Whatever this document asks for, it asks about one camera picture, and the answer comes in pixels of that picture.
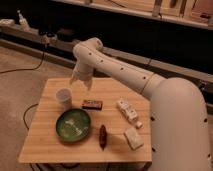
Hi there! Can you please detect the white spray bottle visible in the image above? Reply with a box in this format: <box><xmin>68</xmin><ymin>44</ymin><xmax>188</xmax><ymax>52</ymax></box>
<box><xmin>17</xmin><ymin>10</ymin><xmax>30</xmax><ymax>31</ymax></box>

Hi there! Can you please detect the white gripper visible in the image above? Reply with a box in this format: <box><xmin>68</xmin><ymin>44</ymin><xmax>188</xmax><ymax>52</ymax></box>
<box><xmin>69</xmin><ymin>65</ymin><xmax>93</xmax><ymax>91</ymax></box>

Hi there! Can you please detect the black cable on floor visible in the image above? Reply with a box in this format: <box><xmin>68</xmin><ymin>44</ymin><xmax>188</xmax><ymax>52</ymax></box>
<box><xmin>0</xmin><ymin>44</ymin><xmax>48</xmax><ymax>76</ymax></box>

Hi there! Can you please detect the small dark rectangular box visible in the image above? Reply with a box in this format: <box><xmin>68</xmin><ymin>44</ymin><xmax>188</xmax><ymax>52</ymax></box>
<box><xmin>82</xmin><ymin>100</ymin><xmax>103</xmax><ymax>110</ymax></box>

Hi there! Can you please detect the brown sausage-shaped object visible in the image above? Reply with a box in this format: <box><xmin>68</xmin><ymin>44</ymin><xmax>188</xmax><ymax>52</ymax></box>
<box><xmin>99</xmin><ymin>125</ymin><xmax>107</xmax><ymax>149</ymax></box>

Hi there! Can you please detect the white sponge block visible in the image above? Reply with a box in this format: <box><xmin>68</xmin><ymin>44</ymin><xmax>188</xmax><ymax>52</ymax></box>
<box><xmin>124</xmin><ymin>127</ymin><xmax>144</xmax><ymax>150</ymax></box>

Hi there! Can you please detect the green round bowl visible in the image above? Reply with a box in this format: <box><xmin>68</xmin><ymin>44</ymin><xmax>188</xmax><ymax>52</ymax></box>
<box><xmin>55</xmin><ymin>108</ymin><xmax>91</xmax><ymax>143</ymax></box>

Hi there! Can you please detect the wooden table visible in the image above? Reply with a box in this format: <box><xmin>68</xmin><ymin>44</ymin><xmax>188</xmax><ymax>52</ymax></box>
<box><xmin>19</xmin><ymin>78</ymin><xmax>151</xmax><ymax>163</ymax></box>

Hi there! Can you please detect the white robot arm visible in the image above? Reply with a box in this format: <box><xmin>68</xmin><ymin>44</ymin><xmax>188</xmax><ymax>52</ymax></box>
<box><xmin>71</xmin><ymin>37</ymin><xmax>212</xmax><ymax>171</ymax></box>

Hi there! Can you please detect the black round object on ledge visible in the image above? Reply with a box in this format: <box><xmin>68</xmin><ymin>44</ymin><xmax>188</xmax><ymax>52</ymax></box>
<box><xmin>56</xmin><ymin>28</ymin><xmax>75</xmax><ymax>42</ymax></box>

